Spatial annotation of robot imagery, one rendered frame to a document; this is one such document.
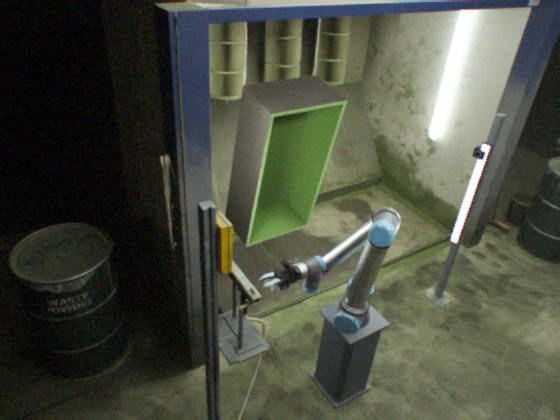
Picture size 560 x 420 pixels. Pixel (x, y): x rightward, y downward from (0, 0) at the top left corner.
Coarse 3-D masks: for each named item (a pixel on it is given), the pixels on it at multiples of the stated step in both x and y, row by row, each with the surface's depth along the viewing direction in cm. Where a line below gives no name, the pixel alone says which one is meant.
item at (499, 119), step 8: (496, 120) 296; (504, 120) 296; (496, 128) 297; (488, 136) 304; (496, 136) 301; (488, 160) 311; (480, 184) 322; (472, 208) 333; (464, 232) 346; (456, 248) 352; (448, 256) 360; (448, 264) 362; (448, 272) 366; (440, 280) 374; (440, 288) 376; (440, 296) 382
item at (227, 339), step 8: (232, 312) 249; (224, 320) 244; (224, 328) 239; (224, 336) 235; (232, 336) 235; (224, 344) 230; (232, 344) 231; (264, 344) 232; (224, 352) 226; (232, 352) 226; (248, 352) 227; (232, 360) 222
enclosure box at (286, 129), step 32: (256, 96) 282; (288, 96) 289; (320, 96) 297; (256, 128) 289; (288, 128) 340; (320, 128) 332; (256, 160) 300; (288, 160) 365; (320, 160) 342; (256, 192) 313; (288, 192) 392; (256, 224) 371; (288, 224) 377
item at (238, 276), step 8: (232, 264) 229; (232, 272) 224; (240, 272) 224; (240, 280) 219; (248, 280) 220; (240, 288) 220; (248, 288) 215; (248, 296) 213; (256, 296) 211; (256, 304) 213
